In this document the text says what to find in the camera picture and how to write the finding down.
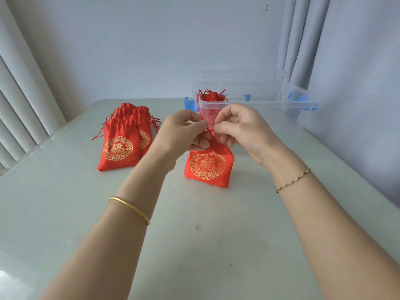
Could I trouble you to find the person's right hand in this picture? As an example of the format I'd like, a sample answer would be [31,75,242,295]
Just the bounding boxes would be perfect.
[214,103,290,168]

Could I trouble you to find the person's left hand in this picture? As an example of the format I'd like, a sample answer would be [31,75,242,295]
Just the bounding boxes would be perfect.
[150,109,210,174]

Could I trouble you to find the clear plastic storage box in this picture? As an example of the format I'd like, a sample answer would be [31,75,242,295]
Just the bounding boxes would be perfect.
[184,82,320,144]

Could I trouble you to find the pile of red drawstring pouches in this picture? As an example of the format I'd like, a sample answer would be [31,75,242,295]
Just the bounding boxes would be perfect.
[91,102,162,172]

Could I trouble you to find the person's left forearm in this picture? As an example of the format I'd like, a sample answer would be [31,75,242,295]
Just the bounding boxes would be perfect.
[40,156,169,300]

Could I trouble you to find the person's right forearm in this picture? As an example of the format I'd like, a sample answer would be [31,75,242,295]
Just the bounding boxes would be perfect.
[264,150,400,300]

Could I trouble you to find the gold bangle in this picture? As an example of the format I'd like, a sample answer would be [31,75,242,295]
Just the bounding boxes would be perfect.
[108,196,150,226]

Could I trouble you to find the grey curtain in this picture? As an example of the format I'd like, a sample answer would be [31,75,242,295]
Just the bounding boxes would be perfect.
[276,0,400,207]

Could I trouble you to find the white vertical blinds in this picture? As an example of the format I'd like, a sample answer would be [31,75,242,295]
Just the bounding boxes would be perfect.
[0,0,67,172]

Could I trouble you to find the thin braided bracelet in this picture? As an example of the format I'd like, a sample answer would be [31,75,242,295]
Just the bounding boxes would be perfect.
[275,168,311,194]

